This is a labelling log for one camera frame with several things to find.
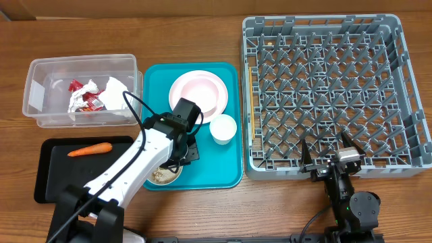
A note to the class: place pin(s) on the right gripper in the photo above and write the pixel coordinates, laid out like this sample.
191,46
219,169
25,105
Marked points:
319,169

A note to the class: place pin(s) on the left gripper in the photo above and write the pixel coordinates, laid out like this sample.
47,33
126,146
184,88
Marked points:
193,153

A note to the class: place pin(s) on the white paper cup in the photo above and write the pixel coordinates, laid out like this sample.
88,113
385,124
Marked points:
223,128

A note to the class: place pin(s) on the white bowl with food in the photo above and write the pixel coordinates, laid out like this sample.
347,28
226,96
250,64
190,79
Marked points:
162,177

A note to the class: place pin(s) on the white napkin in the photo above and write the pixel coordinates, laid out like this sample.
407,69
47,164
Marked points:
112,98

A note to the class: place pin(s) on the orange carrot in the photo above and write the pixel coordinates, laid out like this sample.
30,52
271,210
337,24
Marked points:
100,148

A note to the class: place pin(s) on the red snack wrapper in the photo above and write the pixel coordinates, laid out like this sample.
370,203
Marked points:
89,103

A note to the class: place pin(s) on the foil paper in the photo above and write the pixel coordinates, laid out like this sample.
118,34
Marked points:
79,96

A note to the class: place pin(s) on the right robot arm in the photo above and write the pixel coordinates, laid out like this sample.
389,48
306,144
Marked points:
356,213

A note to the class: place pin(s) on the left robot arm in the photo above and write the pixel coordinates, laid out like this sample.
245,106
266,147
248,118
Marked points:
95,212

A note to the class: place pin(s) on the grey dishwasher rack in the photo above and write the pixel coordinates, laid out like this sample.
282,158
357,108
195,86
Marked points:
317,76

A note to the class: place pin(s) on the pink bowl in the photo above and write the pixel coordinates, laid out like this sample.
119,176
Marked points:
202,92

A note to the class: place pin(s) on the pink plate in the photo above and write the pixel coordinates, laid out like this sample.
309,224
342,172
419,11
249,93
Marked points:
176,88

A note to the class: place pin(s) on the wooden chopstick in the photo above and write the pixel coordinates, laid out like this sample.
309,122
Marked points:
251,103

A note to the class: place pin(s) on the black plastic tray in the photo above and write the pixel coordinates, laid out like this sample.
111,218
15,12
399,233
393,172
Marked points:
56,170

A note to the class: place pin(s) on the clear plastic bin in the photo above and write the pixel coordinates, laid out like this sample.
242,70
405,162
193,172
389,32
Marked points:
47,95

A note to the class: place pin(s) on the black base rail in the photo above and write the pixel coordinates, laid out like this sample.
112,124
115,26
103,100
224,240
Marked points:
294,238

